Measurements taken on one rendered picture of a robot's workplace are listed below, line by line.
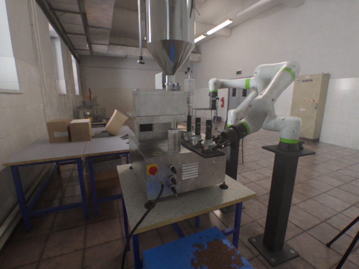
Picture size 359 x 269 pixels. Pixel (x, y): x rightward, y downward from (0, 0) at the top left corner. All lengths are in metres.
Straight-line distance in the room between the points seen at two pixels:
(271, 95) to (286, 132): 0.51
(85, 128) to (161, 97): 1.76
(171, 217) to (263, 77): 1.05
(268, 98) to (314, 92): 5.32
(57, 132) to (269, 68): 2.37
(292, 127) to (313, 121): 4.83
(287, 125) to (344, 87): 5.00
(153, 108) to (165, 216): 0.52
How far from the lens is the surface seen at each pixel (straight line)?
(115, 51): 10.25
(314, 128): 6.29
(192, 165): 0.97
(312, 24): 7.21
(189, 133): 1.08
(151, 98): 0.84
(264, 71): 1.35
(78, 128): 2.51
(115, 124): 2.66
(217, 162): 1.05
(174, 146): 0.91
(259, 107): 0.95
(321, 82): 6.24
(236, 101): 8.87
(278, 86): 1.10
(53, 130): 2.62
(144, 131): 1.18
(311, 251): 2.13
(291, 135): 1.48
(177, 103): 0.88
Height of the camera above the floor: 1.31
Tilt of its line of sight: 12 degrees down
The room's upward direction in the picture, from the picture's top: straight up
